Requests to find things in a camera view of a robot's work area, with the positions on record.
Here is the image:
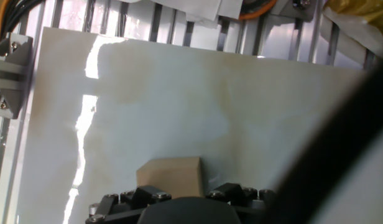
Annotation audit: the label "black cable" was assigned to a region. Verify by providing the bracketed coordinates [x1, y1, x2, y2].
[261, 51, 383, 224]

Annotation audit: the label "grey corner bracket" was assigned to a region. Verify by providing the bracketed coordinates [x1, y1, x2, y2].
[0, 32, 34, 119]

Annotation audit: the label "bundled black wires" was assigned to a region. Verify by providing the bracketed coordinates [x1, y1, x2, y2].
[0, 0, 46, 40]

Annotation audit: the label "brown cardboard block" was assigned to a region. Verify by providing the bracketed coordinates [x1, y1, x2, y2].
[136, 156, 205, 200]

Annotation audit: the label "orange cable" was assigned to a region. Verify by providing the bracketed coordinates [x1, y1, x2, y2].
[238, 0, 278, 21]

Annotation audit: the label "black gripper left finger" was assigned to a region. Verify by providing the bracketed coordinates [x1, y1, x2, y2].
[85, 185, 173, 224]

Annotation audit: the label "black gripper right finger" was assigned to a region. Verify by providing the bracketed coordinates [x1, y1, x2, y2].
[205, 182, 277, 214]

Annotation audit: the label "marble pattern board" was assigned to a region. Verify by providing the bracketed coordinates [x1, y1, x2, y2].
[4, 26, 368, 224]

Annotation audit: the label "gold foil pack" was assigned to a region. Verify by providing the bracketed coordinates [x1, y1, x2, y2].
[321, 0, 383, 60]

